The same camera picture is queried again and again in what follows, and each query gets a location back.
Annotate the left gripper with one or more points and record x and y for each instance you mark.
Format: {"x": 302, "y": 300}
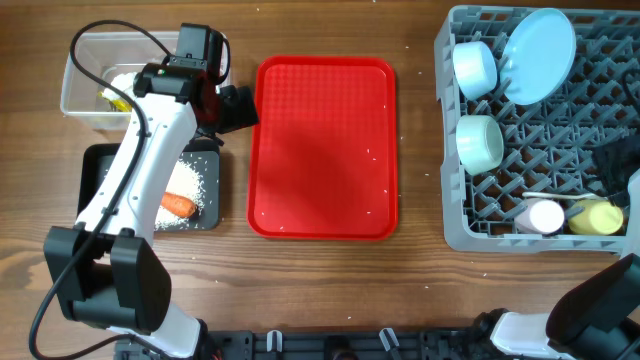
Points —
{"x": 240, "y": 114}

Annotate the yellow plastic cup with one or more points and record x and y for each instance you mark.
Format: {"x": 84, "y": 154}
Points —
{"x": 599, "y": 217}

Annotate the white rice pile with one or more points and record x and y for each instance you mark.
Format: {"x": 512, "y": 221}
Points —
{"x": 188, "y": 180}

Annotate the white plastic spoon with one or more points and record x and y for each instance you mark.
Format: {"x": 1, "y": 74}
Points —
{"x": 590, "y": 196}

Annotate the pink plastic cup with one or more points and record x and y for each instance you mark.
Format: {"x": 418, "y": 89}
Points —
{"x": 541, "y": 216}

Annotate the white tissue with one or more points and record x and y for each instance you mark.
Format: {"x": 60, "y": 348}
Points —
{"x": 122, "y": 82}

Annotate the orange carrot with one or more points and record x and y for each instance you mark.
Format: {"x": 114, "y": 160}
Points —
{"x": 177, "y": 205}

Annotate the light blue plate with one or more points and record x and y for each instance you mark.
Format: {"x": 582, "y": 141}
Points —
{"x": 539, "y": 54}

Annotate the mint green bowl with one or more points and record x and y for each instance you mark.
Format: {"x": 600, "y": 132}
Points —
{"x": 479, "y": 143}

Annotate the light blue bowl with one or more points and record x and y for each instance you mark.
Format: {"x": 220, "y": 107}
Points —
{"x": 474, "y": 69}

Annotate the snack wrapper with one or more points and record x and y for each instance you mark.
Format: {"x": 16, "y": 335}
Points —
{"x": 116, "y": 102}

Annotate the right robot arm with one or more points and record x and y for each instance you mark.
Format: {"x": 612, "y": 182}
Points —
{"x": 592, "y": 320}

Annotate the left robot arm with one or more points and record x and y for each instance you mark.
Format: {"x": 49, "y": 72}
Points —
{"x": 104, "y": 271}

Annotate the grey dishwasher rack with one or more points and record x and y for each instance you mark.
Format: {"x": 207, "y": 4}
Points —
{"x": 548, "y": 144}

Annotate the black food waste tray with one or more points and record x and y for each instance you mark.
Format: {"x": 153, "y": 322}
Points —
{"x": 97, "y": 162}

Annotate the clear plastic waste bin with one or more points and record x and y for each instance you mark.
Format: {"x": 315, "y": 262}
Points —
{"x": 104, "y": 54}

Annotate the red serving tray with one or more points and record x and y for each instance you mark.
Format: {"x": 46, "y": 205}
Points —
{"x": 324, "y": 159}

